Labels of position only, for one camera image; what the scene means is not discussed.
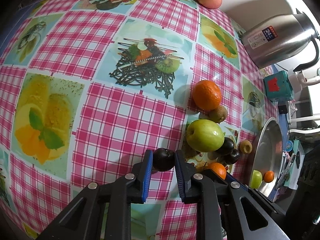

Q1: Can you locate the teal plastic box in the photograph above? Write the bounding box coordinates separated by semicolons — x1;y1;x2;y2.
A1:
264;70;294;102

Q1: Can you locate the white power plug block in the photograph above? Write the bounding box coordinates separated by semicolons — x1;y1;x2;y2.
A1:
288;69;319;93

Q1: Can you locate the small dark plum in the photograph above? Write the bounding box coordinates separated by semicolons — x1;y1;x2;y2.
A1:
152;148;175;172

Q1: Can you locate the small green apple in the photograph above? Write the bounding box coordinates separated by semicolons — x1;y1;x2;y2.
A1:
249;170;263;189

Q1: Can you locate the brown kiwi beside tangerine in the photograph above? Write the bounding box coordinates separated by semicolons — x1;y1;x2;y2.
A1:
209;105;228;124

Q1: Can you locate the black power adapter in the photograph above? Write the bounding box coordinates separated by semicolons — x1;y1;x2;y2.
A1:
278;103;288;115

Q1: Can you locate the smartphone with lit screen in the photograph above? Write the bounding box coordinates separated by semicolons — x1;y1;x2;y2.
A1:
275;153;296;190

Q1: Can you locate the teal shallow tray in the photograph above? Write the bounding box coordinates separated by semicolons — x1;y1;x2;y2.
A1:
284;140;305;190

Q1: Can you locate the blue round sticker disc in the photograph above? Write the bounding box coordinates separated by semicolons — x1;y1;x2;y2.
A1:
285;140;293;152

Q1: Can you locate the white shelf rack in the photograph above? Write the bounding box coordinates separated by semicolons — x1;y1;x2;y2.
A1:
288;99;319;129

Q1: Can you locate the stainless steel round basin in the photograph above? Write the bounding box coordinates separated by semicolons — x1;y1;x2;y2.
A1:
244;118;283;199

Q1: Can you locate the orange tangerine top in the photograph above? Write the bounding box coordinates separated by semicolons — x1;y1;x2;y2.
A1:
191;80;222;112

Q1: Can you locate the orange tangerine with stem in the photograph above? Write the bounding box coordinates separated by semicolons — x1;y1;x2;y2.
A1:
264;170;274;183

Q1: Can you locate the brown kiwi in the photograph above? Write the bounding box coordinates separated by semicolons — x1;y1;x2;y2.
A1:
240;140;253;154
209;105;228;124

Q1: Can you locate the large green apple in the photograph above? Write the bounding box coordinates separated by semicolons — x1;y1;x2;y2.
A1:
185;119;225;152

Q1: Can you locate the stainless steel thermos jug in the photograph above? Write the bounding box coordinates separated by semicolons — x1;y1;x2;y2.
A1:
241;12;319;72

